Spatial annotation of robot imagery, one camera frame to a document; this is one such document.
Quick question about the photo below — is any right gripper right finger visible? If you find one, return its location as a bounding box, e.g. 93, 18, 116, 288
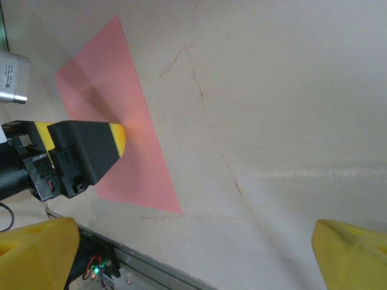
311, 219, 387, 290

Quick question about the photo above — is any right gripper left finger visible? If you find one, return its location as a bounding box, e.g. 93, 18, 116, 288
0, 216, 80, 290

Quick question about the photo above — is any pink paper sheet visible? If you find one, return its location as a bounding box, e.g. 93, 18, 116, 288
53, 14, 183, 214

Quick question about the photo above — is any pale green square container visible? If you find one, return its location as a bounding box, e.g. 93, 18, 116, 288
0, 0, 8, 51

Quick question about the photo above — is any small black controller board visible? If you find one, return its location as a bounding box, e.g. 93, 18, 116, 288
82, 255, 105, 283

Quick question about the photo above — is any thin black wire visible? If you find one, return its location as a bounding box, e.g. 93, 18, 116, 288
0, 202, 15, 233

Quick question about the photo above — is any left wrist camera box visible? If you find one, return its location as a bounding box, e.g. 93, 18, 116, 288
0, 50, 31, 105

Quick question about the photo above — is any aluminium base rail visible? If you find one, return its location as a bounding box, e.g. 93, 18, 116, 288
45, 207, 218, 290

